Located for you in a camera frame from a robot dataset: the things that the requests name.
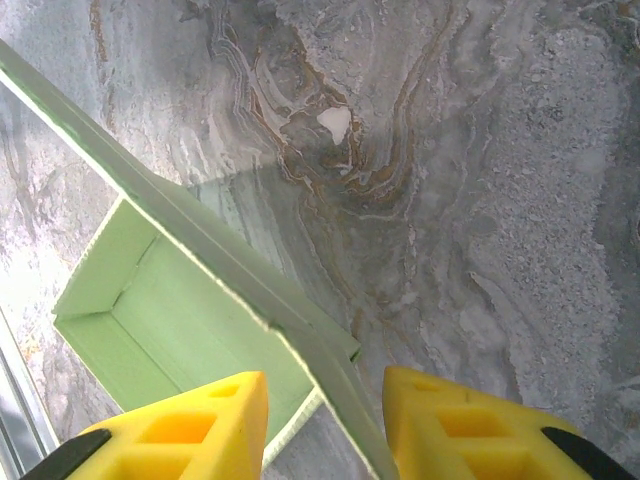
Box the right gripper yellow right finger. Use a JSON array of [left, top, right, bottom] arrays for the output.
[[382, 364, 640, 480]]

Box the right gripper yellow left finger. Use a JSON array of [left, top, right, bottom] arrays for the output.
[[19, 369, 270, 480]]

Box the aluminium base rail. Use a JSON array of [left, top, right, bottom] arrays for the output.
[[0, 307, 60, 480]]

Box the light green paper box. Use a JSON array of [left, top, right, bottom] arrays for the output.
[[0, 38, 401, 480]]

